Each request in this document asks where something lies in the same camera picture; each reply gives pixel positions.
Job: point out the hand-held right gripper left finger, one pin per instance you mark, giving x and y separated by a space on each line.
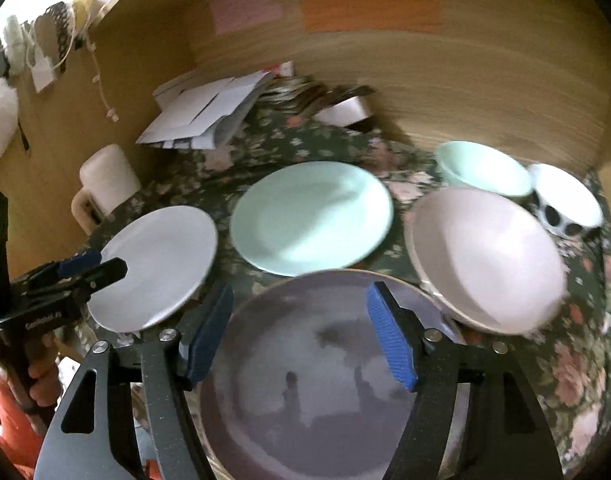
210 330

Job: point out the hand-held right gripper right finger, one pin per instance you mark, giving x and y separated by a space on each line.
390 340

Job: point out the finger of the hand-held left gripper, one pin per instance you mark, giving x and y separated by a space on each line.
78 262
105 272

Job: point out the small white plate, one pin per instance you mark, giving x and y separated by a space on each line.
160 260

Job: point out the large grey plate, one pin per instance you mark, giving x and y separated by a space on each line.
305 360

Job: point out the large white bowl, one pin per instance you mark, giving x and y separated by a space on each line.
485 260

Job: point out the mint green plate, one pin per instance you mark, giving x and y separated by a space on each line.
310 220

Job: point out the mint green bowl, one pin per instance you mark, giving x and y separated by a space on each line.
480 167

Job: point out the person's left forearm orange sleeve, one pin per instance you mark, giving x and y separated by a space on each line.
10 425

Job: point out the person's left hand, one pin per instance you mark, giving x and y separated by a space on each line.
45 375

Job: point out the white mug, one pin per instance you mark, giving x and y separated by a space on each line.
108 175

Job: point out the white envelope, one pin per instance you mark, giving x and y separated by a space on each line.
185 91
195 120

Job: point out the white paper tag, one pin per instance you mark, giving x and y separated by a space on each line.
41 70

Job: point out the dark floral tablecloth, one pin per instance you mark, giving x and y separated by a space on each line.
285 135

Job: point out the white bowl with black dots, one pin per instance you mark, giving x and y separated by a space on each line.
565 195

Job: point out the black lace trim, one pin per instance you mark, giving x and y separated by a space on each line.
60 30

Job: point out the stack of magazines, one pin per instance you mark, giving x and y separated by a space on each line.
290 95

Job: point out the pink sticky note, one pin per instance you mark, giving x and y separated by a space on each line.
245 12

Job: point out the orange sticky note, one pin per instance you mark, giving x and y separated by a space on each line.
370 12

